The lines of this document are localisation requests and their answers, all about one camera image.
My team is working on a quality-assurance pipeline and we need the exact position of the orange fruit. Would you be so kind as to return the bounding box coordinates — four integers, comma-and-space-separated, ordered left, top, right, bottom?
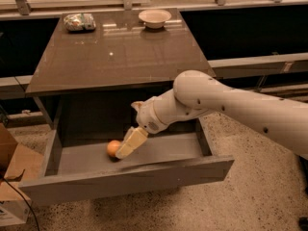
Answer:
107, 140, 121, 158

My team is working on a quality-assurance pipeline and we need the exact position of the brown cardboard box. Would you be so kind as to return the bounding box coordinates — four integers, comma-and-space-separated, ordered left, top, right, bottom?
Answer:
0, 124, 42, 227

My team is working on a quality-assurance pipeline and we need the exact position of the black cable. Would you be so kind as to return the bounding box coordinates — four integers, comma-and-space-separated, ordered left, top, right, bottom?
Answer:
0, 173, 41, 231

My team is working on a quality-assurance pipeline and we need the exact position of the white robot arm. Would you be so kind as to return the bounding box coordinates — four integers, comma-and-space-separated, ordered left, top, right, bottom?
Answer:
115, 70, 308, 159

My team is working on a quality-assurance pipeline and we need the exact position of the green white snack bag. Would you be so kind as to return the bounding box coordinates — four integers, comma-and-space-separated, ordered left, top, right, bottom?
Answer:
64, 13, 96, 32

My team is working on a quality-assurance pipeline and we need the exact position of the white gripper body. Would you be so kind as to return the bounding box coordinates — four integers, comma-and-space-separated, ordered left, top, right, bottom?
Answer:
136, 97, 167, 134

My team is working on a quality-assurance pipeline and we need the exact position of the grey cabinet with glossy top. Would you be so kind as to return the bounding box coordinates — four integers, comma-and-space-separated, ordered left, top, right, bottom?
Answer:
24, 7, 217, 130

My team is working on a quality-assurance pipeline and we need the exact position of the black floor stand leg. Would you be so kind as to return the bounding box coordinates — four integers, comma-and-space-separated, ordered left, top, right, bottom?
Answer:
298, 157, 308, 231

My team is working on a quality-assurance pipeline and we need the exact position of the white ceramic bowl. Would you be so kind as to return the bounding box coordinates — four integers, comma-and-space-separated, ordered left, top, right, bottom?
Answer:
139, 10, 171, 29

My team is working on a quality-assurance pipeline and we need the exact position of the grey open drawer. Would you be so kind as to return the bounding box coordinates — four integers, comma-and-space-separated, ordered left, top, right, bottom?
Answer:
18, 90, 235, 207

